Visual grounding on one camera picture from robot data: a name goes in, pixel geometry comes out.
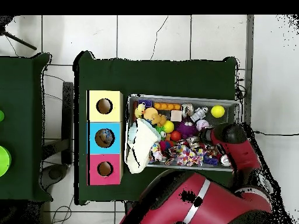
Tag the cream knit cloth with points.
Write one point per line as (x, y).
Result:
(141, 148)

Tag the open-top silver can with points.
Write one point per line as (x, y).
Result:
(188, 110)

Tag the clear plastic blue label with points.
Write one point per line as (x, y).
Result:
(106, 136)

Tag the crushed silver can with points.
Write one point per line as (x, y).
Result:
(193, 140)

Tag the multicolour polka dot cloth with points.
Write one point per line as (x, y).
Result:
(187, 155)

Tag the bright green round bowl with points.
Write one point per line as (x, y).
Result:
(3, 161)

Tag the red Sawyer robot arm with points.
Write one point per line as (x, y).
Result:
(224, 186)

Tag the shallow clear mesh bin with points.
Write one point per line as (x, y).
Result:
(131, 102)

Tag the wooden box with three holes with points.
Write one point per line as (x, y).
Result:
(103, 127)

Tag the orange foam duck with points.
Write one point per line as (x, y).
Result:
(152, 115)

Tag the small yellow rubber duck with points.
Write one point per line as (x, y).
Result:
(140, 110)

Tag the small yellow ball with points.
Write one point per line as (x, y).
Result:
(168, 126)

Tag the orange toy brick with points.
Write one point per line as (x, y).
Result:
(168, 106)

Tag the wooden cube block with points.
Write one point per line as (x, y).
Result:
(176, 115)

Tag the small orange ball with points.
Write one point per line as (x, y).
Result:
(176, 136)

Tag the purple googly-eyed monster toy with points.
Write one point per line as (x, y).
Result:
(186, 129)

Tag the white baseball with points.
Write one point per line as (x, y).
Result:
(202, 124)

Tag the upright dark soda can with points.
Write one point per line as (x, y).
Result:
(225, 160)

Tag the green cloth side table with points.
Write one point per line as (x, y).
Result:
(23, 135)

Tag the small green round object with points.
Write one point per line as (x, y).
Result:
(1, 115)

